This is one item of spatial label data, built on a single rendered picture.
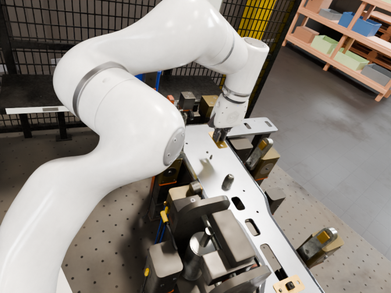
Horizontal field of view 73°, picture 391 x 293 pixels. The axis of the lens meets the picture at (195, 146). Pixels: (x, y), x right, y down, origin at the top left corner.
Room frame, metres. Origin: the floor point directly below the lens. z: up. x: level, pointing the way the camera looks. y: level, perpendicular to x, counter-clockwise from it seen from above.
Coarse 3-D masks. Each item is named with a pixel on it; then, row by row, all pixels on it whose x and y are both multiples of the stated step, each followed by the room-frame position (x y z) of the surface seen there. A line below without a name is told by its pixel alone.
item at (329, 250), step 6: (312, 234) 0.48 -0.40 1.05; (306, 240) 0.48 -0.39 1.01; (336, 240) 0.49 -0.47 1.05; (342, 240) 0.50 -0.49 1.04; (300, 246) 0.48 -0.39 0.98; (330, 246) 0.46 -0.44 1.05; (336, 246) 0.47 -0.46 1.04; (318, 252) 0.45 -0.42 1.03; (324, 252) 0.44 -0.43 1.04; (330, 252) 0.46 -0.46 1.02; (312, 258) 0.44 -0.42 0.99; (318, 258) 0.44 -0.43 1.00; (324, 258) 0.46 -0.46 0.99; (306, 264) 0.44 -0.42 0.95; (312, 264) 0.44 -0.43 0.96; (318, 264) 0.48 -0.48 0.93; (276, 270) 0.48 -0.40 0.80; (282, 270) 0.48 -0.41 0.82; (276, 276) 0.47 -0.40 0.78; (282, 276) 0.47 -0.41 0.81
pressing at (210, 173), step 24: (192, 144) 0.76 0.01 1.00; (192, 168) 0.64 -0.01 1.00; (216, 168) 0.68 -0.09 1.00; (240, 168) 0.71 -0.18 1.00; (216, 192) 0.57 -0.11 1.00; (240, 192) 0.60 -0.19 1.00; (240, 216) 0.50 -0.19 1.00; (264, 216) 0.53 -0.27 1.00; (264, 240) 0.45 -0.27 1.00; (288, 240) 0.48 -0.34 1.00; (264, 264) 0.37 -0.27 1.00; (288, 264) 0.40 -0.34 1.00; (264, 288) 0.31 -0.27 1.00; (312, 288) 0.35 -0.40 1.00
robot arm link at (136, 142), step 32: (96, 96) 0.28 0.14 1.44; (128, 96) 0.28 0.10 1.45; (160, 96) 0.30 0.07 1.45; (96, 128) 0.26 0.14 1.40; (128, 128) 0.24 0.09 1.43; (160, 128) 0.25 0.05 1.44; (64, 160) 0.23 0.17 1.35; (96, 160) 0.22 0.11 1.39; (128, 160) 0.22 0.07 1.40; (160, 160) 0.24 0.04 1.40; (32, 192) 0.19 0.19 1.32; (64, 192) 0.19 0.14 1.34; (96, 192) 0.21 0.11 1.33; (32, 224) 0.16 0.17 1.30; (64, 224) 0.17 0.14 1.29; (0, 256) 0.12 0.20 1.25; (32, 256) 0.14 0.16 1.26; (64, 256) 0.17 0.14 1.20; (0, 288) 0.10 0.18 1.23; (32, 288) 0.11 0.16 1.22
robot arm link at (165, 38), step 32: (192, 0) 0.40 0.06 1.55; (128, 32) 0.35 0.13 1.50; (160, 32) 0.35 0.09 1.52; (192, 32) 0.37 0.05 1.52; (224, 32) 0.45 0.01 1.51; (64, 64) 0.32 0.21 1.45; (96, 64) 0.32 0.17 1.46; (128, 64) 0.36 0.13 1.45; (160, 64) 0.36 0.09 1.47; (64, 96) 0.29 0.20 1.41
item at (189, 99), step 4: (184, 92) 0.97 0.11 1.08; (188, 92) 0.98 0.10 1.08; (180, 96) 0.96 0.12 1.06; (184, 96) 0.94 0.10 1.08; (188, 96) 0.95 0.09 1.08; (192, 96) 0.96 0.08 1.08; (180, 100) 0.96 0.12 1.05; (184, 100) 0.93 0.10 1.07; (188, 100) 0.94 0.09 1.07; (192, 100) 0.95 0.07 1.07; (180, 104) 0.95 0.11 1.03; (184, 104) 0.93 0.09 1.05; (188, 104) 0.94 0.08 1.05; (192, 104) 0.95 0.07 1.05; (180, 108) 0.94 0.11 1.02; (184, 108) 0.93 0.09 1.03; (188, 108) 0.94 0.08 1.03; (192, 108) 0.95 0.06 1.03; (184, 112) 0.94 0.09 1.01
